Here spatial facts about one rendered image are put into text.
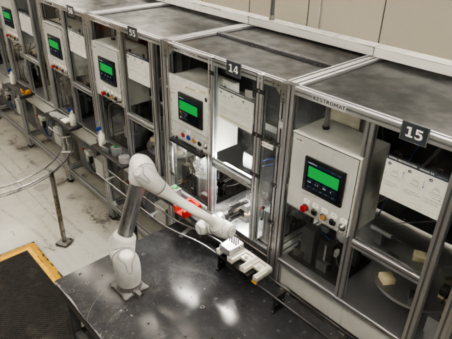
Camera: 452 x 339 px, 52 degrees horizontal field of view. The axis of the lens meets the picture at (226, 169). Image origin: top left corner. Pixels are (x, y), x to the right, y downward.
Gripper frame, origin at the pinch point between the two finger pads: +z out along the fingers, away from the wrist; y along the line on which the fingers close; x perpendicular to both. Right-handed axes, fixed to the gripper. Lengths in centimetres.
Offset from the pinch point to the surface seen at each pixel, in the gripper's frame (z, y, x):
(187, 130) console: -14, 47, 43
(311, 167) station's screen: -17, 64, -64
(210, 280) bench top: -43, -33, -15
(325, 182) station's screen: -17, 60, -73
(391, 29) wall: 344, 53, 101
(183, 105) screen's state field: -17, 65, 44
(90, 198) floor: -12, -100, 223
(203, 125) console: -14, 56, 26
